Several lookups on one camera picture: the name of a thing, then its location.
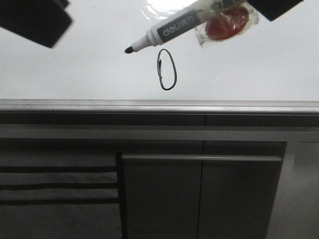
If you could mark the white whiteboard with frame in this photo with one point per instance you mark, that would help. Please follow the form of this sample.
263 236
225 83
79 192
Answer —
273 67

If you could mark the white whiteboard marker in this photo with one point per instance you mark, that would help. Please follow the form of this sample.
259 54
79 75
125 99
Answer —
222 19

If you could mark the white metal frame rail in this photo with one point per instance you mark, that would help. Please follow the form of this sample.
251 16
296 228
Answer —
130 132

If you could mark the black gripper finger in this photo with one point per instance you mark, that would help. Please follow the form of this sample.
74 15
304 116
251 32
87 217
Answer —
272 9
41 21

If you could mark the grey cloth with black stripes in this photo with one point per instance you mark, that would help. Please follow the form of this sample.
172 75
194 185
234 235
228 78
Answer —
56 177

